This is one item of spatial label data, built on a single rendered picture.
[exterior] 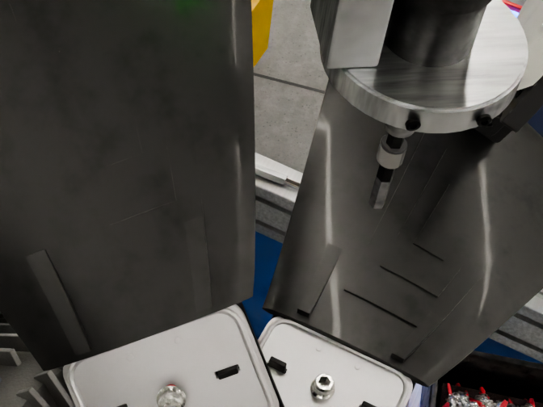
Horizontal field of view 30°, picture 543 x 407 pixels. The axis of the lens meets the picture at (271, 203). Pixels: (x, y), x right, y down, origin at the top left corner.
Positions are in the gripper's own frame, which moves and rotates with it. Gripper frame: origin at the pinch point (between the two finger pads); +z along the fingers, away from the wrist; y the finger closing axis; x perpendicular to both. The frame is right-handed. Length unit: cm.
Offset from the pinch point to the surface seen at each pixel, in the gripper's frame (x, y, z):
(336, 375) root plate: -0.8, 21.4, 3.1
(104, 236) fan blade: -15.1, 27.0, -6.0
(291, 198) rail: -5.4, -12.0, 38.1
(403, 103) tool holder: -8.7, 26.0, -22.7
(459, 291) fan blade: 3.2, 12.8, 1.6
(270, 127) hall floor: -10, -90, 129
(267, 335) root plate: -5.1, 21.1, 4.3
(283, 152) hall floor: -5, -85, 128
